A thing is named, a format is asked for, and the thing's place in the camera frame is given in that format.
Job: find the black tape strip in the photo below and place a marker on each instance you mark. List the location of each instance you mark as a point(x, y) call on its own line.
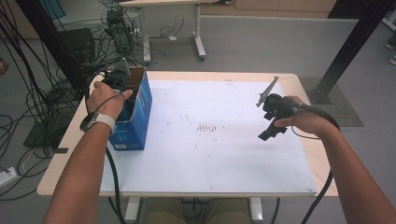
point(61, 150)

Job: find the white table mat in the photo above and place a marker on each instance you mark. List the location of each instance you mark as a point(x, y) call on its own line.
point(211, 161)

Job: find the person's right hand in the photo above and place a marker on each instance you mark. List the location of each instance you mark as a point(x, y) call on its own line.
point(311, 121)

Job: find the black floor base plate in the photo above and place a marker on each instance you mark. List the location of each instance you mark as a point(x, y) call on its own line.
point(37, 137)

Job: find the person's legs in khaki trousers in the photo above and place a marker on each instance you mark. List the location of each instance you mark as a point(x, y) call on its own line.
point(224, 211)

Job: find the blue cardboard box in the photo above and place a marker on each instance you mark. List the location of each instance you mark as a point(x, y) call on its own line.
point(137, 124)

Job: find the person's left hand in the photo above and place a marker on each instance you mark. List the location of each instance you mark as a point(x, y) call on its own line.
point(104, 101)

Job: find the white power adapter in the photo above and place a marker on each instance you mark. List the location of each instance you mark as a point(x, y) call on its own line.
point(172, 38)

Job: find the black computer tower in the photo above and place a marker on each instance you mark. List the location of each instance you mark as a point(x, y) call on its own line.
point(120, 31)

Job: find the black equipment box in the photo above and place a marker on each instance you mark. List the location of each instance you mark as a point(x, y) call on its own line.
point(77, 43)

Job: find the black metal frame post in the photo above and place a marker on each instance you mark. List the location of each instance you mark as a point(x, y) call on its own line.
point(355, 40)
point(46, 34)

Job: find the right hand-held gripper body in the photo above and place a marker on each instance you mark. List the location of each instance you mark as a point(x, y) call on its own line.
point(277, 107)

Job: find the white table leg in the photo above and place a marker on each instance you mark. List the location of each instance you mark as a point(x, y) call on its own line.
point(133, 210)
point(256, 210)

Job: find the white height-adjustable desk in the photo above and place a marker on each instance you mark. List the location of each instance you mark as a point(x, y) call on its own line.
point(199, 37)

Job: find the white power strip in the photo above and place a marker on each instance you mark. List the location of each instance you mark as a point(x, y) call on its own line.
point(7, 177)

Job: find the grey floor mat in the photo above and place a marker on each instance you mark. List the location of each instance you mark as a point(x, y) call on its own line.
point(342, 105)

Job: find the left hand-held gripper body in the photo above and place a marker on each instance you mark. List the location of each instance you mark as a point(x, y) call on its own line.
point(116, 79)

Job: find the wristwatch with white band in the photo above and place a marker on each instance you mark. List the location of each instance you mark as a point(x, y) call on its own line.
point(102, 119)

